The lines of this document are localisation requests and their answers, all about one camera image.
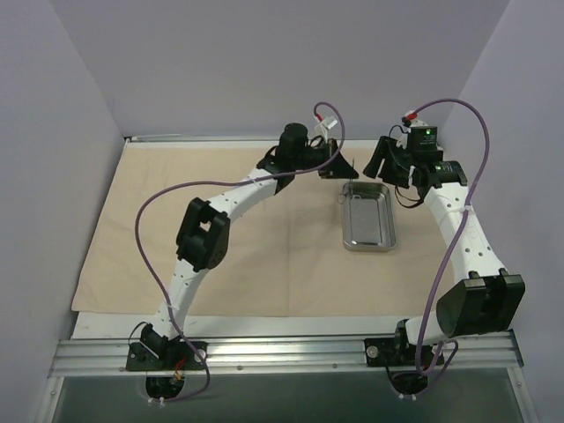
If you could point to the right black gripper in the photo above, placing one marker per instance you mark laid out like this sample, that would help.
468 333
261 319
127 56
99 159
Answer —
392 163

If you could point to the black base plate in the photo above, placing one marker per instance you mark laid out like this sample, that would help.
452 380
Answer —
388 352
177 356

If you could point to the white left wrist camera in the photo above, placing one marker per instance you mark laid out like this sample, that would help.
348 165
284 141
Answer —
323 128

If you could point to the back aluminium rail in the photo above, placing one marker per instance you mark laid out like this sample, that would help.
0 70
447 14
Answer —
184 138

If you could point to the stainless steel instrument tray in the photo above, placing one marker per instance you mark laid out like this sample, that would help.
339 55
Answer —
368 224

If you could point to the steel surgical scissors forceps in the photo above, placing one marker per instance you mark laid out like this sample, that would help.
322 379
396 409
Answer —
350 190

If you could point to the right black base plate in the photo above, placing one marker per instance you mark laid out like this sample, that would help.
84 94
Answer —
388 352

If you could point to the front aluminium rail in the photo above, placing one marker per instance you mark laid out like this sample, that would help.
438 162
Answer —
318 354

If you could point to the right side aluminium rail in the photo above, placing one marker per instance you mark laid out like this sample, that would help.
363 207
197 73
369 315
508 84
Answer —
473 293

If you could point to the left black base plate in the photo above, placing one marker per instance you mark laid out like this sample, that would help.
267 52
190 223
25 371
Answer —
177 356

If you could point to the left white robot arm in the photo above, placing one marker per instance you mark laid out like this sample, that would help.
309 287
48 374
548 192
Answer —
203 236

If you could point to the aluminium rail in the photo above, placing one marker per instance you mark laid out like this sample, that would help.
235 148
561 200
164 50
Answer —
318 354
184 138
473 293

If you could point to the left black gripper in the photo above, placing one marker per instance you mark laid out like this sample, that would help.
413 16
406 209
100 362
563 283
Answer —
331 158

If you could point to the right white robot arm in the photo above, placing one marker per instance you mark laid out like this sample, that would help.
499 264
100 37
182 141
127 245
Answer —
485 295

